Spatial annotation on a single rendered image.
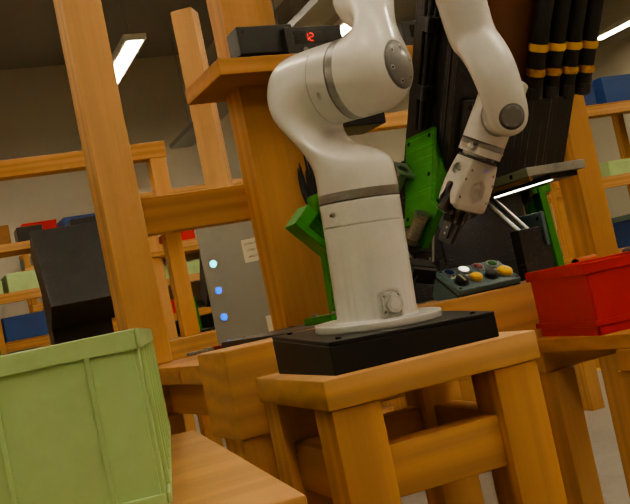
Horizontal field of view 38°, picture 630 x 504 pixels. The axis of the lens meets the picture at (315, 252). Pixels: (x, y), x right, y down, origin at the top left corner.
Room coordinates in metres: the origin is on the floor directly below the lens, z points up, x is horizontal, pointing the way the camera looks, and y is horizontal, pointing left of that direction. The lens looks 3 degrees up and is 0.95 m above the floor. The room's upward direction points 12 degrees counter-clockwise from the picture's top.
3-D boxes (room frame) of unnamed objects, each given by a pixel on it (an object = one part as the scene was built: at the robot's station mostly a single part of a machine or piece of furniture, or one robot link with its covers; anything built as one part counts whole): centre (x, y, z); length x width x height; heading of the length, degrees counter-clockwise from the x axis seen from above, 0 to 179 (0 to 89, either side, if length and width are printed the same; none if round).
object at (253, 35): (2.20, 0.02, 1.59); 0.15 x 0.07 x 0.07; 117
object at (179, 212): (2.46, -0.17, 1.23); 1.30 x 0.05 x 0.09; 117
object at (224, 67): (2.37, -0.22, 1.52); 0.90 x 0.25 x 0.04; 117
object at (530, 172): (2.08, -0.45, 1.11); 0.39 x 0.16 x 0.03; 27
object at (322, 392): (1.35, -0.07, 0.83); 0.32 x 0.32 x 0.04; 20
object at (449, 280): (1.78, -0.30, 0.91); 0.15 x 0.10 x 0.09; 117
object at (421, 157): (2.04, -0.29, 1.17); 0.13 x 0.12 x 0.20; 117
